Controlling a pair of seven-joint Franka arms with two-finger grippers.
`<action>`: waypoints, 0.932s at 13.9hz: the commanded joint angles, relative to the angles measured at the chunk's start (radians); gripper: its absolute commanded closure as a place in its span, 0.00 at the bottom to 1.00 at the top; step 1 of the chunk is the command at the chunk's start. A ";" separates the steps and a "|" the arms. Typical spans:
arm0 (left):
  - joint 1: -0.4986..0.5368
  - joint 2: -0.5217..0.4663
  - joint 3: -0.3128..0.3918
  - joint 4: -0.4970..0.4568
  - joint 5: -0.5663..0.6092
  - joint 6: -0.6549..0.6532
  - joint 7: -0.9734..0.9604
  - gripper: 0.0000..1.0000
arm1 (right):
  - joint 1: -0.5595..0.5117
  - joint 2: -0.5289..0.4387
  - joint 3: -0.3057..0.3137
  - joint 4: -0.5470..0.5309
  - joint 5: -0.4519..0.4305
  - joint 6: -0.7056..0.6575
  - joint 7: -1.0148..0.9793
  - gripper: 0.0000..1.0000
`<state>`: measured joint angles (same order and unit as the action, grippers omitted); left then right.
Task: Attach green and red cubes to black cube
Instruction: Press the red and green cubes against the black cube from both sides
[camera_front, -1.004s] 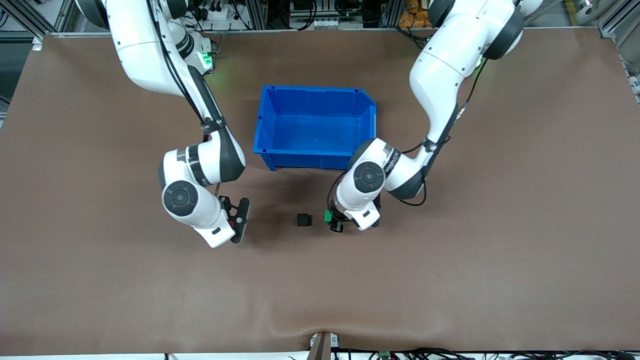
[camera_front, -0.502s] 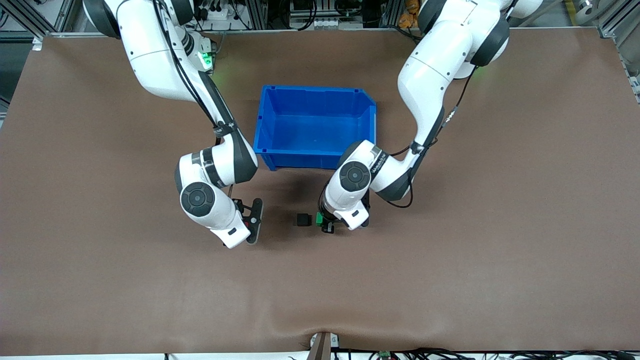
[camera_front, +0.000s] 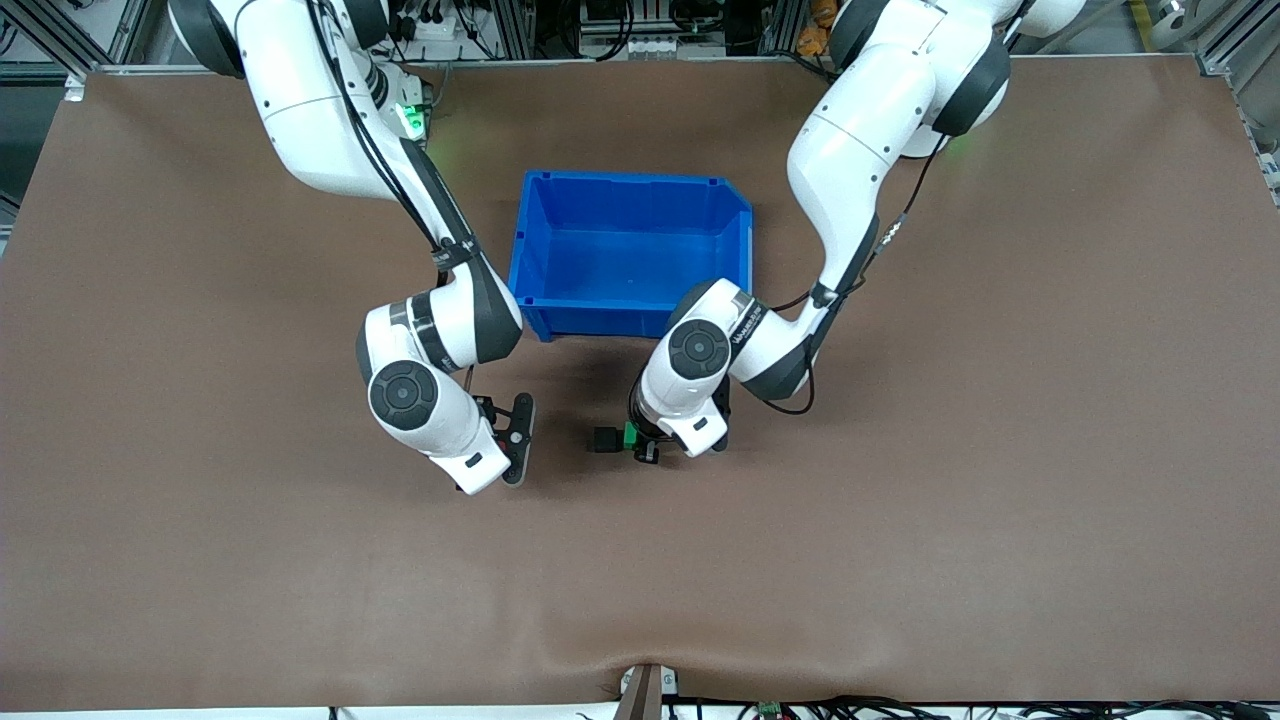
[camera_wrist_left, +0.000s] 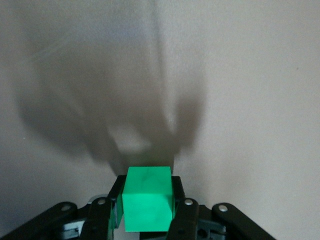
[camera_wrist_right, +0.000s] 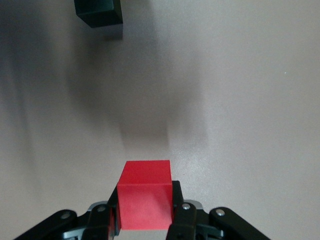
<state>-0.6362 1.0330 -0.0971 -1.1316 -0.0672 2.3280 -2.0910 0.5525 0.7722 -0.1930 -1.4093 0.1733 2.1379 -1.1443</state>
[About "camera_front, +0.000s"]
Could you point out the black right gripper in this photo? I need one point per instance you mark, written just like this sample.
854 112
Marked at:
489 409

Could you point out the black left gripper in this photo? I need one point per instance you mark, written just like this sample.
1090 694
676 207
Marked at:
643 436

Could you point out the green cube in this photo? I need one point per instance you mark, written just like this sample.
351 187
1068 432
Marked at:
630 436

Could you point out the black cube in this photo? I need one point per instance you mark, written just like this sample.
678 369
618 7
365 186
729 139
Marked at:
605 440

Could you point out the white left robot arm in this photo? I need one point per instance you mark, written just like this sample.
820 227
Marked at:
870 110

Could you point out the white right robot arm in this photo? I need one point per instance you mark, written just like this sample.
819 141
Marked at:
320 110

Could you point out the blue plastic storage bin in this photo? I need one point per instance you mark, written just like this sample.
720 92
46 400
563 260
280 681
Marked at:
630 250

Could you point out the small green connector board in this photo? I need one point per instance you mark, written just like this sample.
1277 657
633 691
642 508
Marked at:
770 711

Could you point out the white multi-socket bar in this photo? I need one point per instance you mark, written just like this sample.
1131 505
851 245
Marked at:
632 46

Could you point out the white power strip with plugs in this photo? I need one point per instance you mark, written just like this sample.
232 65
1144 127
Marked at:
440 24

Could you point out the bag of orange items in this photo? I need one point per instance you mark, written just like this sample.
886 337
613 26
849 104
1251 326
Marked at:
812 30

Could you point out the metal table edge bracket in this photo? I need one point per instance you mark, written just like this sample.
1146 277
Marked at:
647 690

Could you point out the aluminium frame profile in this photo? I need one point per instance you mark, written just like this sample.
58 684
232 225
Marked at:
520 28
1235 35

